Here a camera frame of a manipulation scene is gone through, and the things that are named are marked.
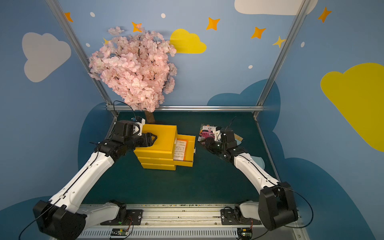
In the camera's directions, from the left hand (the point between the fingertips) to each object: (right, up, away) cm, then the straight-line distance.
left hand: (152, 136), depth 78 cm
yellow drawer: (+20, -10, +12) cm, 26 cm away
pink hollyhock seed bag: (+32, +1, +32) cm, 45 cm away
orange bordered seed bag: (+14, -9, +12) cm, 21 cm away
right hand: (+27, -4, +5) cm, 28 cm away
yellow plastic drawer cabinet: (+4, -10, -1) cm, 11 cm away
